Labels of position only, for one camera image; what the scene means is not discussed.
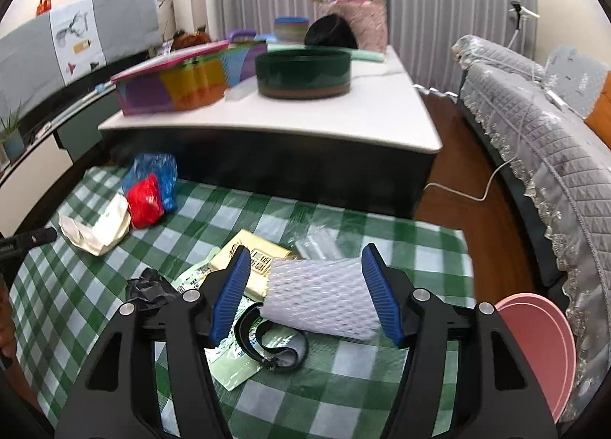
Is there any brown decoration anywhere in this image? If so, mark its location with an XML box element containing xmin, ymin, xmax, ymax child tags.
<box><xmin>171</xmin><ymin>29</ymin><xmax>211</xmax><ymax>51</ymax></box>

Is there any teal mat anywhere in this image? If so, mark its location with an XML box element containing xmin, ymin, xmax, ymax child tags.
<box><xmin>351</xmin><ymin>48</ymin><xmax>386</xmax><ymax>64</ymax></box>

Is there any small potted plant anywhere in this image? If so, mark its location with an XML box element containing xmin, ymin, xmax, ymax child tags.
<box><xmin>0</xmin><ymin>102</ymin><xmax>27</xmax><ymax>160</ymax></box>

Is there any pink plastic basin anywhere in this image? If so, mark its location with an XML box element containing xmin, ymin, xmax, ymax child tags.
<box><xmin>494</xmin><ymin>292</ymin><xmax>577</xmax><ymax>425</ymax></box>

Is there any white-topped coffee table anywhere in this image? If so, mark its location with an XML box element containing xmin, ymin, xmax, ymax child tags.
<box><xmin>98</xmin><ymin>43</ymin><xmax>442</xmax><ymax>218</ymax></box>

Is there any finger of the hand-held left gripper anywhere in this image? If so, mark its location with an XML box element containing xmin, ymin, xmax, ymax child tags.
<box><xmin>0</xmin><ymin>226</ymin><xmax>58</xmax><ymax>259</ymax></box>

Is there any stack of coloured bowls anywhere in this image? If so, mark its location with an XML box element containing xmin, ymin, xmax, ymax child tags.
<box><xmin>273</xmin><ymin>16</ymin><xmax>311</xmax><ymax>44</ymax></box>

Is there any white phone holder stand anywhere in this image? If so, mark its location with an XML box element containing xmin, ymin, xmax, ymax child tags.
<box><xmin>508</xmin><ymin>1</ymin><xmax>540</xmax><ymax>51</ymax></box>

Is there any sofa with grey quilted cover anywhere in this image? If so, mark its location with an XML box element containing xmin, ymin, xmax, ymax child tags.
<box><xmin>451</xmin><ymin>36</ymin><xmax>611</xmax><ymax>423</ymax></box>

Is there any gold cardboard box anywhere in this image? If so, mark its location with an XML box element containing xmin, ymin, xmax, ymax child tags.
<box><xmin>210</xmin><ymin>229</ymin><xmax>304</xmax><ymax>301</ymax></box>

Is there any multicoloured storage box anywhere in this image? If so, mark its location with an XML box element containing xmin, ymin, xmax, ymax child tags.
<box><xmin>111</xmin><ymin>40</ymin><xmax>268</xmax><ymax>116</ymax></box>

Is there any blue plastic bag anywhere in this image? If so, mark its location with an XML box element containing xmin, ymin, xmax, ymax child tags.
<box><xmin>121</xmin><ymin>153</ymin><xmax>178</xmax><ymax>213</ymax></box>

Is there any red plastic bag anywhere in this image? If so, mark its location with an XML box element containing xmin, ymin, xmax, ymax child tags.
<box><xmin>126</xmin><ymin>174</ymin><xmax>165</xmax><ymax>229</ymax></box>

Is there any person's left forearm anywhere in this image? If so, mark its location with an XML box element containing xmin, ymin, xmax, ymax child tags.
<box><xmin>0</xmin><ymin>272</ymin><xmax>19</xmax><ymax>368</ymax></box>

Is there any television with grey cover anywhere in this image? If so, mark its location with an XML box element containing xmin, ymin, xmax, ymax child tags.
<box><xmin>0</xmin><ymin>0</ymin><xmax>160</xmax><ymax>108</ymax></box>

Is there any pale green printed packet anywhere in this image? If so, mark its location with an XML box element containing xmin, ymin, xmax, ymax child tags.
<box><xmin>172</xmin><ymin>250</ymin><xmax>297</xmax><ymax>392</ymax></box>

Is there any black paper wrapper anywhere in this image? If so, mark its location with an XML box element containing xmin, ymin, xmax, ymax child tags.
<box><xmin>232</xmin><ymin>303</ymin><xmax>309</xmax><ymax>373</ymax></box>

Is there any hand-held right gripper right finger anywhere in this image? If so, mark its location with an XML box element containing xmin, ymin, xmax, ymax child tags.
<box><xmin>361</xmin><ymin>243</ymin><xmax>559</xmax><ymax>439</ymax></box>

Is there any black bowl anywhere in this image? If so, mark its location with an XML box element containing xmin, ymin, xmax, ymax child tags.
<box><xmin>304</xmin><ymin>14</ymin><xmax>359</xmax><ymax>49</ymax></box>

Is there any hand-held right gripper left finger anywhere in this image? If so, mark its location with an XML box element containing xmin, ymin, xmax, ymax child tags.
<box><xmin>53</xmin><ymin>245</ymin><xmax>251</xmax><ymax>439</ymax></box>

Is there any grey patterned cushion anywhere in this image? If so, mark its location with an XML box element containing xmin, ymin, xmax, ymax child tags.
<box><xmin>544</xmin><ymin>45</ymin><xmax>611</xmax><ymax>120</ymax></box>

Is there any white power adapter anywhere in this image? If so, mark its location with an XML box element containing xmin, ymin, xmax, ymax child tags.
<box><xmin>544</xmin><ymin>88</ymin><xmax>571</xmax><ymax>110</ymax></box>

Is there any pink woven basket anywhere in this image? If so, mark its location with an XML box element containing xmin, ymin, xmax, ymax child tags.
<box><xmin>319</xmin><ymin>0</ymin><xmax>388</xmax><ymax>54</ymax></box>

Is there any television cabinet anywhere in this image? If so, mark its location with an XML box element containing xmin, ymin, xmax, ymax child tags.
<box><xmin>0</xmin><ymin>81</ymin><xmax>120</xmax><ymax>196</ymax></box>

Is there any crumpled black plastic bag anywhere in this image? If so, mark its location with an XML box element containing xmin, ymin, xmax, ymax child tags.
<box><xmin>125</xmin><ymin>268</ymin><xmax>179</xmax><ymax>313</ymax></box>

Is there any crumpled white plastic bag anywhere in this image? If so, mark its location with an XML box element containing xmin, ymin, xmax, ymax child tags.
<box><xmin>58</xmin><ymin>193</ymin><xmax>132</xmax><ymax>257</ymax></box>

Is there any white foam net sleeve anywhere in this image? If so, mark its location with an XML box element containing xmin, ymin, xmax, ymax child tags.
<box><xmin>260</xmin><ymin>255</ymin><xmax>387</xmax><ymax>342</ymax></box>

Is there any clear plastic wrapper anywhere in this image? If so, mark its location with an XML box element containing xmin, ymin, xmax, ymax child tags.
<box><xmin>289</xmin><ymin>224</ymin><xmax>347</xmax><ymax>261</ymax></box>

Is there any white floor cable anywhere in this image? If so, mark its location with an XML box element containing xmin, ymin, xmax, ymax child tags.
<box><xmin>424</xmin><ymin>160</ymin><xmax>519</xmax><ymax>202</ymax></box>

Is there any dark green round tin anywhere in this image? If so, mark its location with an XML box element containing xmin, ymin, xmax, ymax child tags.
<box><xmin>254</xmin><ymin>48</ymin><xmax>352</xmax><ymax>101</ymax></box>

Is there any orange cushion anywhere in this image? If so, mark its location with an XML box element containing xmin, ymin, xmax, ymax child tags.
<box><xmin>585</xmin><ymin>86</ymin><xmax>611</xmax><ymax>148</ymax></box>

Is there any green checked tablecloth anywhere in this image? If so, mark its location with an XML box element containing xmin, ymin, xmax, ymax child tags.
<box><xmin>10</xmin><ymin>165</ymin><xmax>475</xmax><ymax>439</ymax></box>

